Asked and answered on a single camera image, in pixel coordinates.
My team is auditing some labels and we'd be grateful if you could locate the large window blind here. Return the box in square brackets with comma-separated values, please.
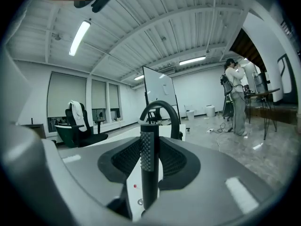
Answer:
[47, 72, 87, 118]

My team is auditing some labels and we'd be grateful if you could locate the dark tub with white rim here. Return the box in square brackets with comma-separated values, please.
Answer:
[55, 125, 82, 148]

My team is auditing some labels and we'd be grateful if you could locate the narrow window blind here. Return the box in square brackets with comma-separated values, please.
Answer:
[108, 83, 120, 110]

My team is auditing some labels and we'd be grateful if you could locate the clear water jug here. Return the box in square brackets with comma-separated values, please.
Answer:
[254, 73, 268, 93]

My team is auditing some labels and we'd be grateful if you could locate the brown cabinet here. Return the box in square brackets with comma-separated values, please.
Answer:
[23, 123, 47, 139]

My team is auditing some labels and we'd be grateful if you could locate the wooden table with hairpin legs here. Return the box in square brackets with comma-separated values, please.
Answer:
[244, 88, 281, 140]

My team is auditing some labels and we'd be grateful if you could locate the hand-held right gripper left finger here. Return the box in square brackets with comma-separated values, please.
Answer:
[0, 122, 142, 226]

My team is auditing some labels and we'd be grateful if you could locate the medium window blind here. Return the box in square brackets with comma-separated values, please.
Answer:
[91, 79, 107, 110]

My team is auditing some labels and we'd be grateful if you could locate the black curved faucet pipe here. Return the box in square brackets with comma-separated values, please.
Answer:
[139, 100, 181, 141]

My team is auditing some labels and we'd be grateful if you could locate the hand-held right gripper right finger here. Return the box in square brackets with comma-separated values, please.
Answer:
[141, 136, 275, 226]

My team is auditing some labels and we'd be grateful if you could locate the rolling whiteboard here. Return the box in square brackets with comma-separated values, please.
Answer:
[142, 65, 182, 125]

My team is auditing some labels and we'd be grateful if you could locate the black shower head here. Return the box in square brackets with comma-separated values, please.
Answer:
[140, 123, 160, 210]

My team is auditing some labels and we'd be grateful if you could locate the white cloth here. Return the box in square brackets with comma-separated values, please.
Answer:
[68, 100, 83, 133]

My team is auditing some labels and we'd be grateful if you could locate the small black chair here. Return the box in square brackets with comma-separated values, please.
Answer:
[147, 106, 163, 124]

